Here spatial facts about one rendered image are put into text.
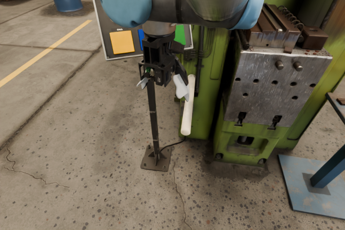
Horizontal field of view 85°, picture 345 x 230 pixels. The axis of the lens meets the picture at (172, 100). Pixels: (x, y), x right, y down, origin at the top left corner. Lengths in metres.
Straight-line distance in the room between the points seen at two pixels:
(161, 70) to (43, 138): 1.63
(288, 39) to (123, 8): 0.82
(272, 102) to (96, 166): 1.27
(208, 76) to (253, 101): 0.31
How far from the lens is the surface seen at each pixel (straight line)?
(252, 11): 0.28
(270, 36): 0.98
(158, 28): 0.42
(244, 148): 1.48
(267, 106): 1.13
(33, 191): 1.70
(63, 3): 5.21
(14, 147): 2.04
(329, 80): 1.42
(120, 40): 0.73
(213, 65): 1.17
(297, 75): 1.04
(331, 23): 1.22
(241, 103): 1.09
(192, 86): 1.10
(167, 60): 0.47
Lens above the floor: 1.30
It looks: 41 degrees down
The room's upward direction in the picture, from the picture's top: straight up
